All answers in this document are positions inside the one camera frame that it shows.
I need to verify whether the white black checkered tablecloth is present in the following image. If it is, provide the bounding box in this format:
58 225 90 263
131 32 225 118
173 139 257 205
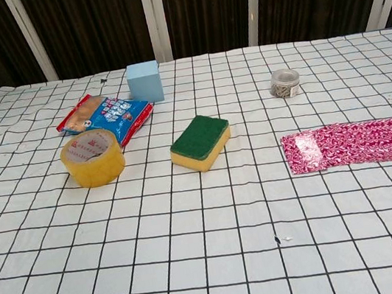
0 23 392 294

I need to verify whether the red blue snack bag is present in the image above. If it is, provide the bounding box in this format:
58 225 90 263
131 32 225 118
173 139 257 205
52 83 161 157

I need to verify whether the dark brown curtain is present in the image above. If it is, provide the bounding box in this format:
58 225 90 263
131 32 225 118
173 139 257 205
0 0 392 99

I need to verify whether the green yellow sponge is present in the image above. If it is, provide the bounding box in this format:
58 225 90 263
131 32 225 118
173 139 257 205
164 110 237 178

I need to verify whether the yellow packing tape roll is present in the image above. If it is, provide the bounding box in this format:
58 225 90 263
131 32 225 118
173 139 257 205
57 125 129 192

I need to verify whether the clear jar of clips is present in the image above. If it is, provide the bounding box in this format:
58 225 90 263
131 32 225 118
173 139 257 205
267 66 304 100

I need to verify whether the white double frame post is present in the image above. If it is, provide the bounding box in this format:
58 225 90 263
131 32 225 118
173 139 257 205
139 0 174 66

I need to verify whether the pink patterned wrapper strip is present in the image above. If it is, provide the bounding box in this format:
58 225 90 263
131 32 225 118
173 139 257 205
312 115 392 173

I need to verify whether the light blue foam cube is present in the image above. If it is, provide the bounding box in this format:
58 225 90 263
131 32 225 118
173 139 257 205
124 59 167 107

